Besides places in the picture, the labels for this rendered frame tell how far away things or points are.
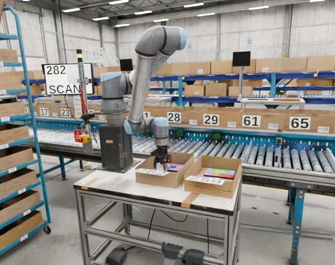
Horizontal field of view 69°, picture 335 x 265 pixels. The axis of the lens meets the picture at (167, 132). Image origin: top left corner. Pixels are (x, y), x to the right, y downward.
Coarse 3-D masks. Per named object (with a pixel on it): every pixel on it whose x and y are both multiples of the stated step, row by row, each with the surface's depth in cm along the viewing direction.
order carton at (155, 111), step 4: (144, 108) 303; (148, 108) 305; (152, 108) 303; (156, 108) 301; (160, 108) 299; (164, 108) 297; (152, 112) 272; (156, 112) 270; (160, 112) 268; (164, 112) 266; (152, 116) 273; (156, 116) 271; (160, 116) 269; (164, 116) 267
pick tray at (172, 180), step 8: (168, 152) 186; (176, 152) 184; (152, 160) 178; (176, 160) 185; (184, 160) 183; (192, 160) 176; (136, 168) 155; (144, 168) 167; (152, 168) 178; (184, 168) 158; (136, 176) 156; (144, 176) 154; (152, 176) 151; (160, 176) 149; (168, 176) 147; (176, 176) 145; (152, 184) 153; (160, 184) 150; (168, 184) 148; (176, 184) 146
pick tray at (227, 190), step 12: (204, 156) 175; (216, 156) 172; (192, 168) 157; (204, 168) 175; (216, 168) 173; (228, 168) 170; (240, 168) 158; (228, 180) 154; (204, 192) 139; (216, 192) 136; (228, 192) 133
